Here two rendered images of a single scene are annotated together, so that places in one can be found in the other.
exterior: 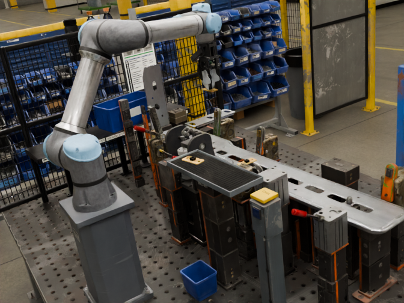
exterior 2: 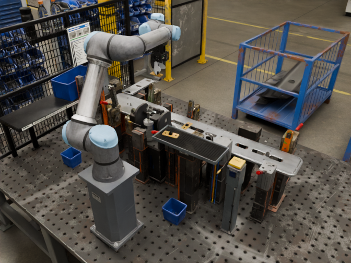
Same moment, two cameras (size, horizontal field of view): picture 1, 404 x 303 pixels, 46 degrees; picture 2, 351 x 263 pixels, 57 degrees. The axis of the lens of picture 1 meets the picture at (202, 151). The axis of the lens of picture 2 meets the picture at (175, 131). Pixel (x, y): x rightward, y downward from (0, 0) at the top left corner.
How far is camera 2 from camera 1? 68 cm
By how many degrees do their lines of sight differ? 23
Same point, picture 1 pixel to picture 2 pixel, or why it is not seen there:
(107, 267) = (120, 216)
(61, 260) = (57, 206)
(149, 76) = not seen: hidden behind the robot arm
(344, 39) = (189, 15)
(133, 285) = (133, 223)
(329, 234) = (269, 180)
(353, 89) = (193, 49)
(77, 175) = (102, 157)
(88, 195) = (109, 170)
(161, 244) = not seen: hidden behind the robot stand
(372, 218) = (285, 166)
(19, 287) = not seen: outside the picture
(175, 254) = (143, 192)
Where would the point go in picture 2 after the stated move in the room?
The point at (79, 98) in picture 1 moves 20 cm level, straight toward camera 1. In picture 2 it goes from (92, 96) to (113, 115)
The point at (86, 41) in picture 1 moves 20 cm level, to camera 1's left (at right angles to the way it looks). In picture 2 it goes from (96, 51) to (48, 57)
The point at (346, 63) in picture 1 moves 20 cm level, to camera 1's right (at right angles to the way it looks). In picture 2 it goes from (190, 31) to (202, 30)
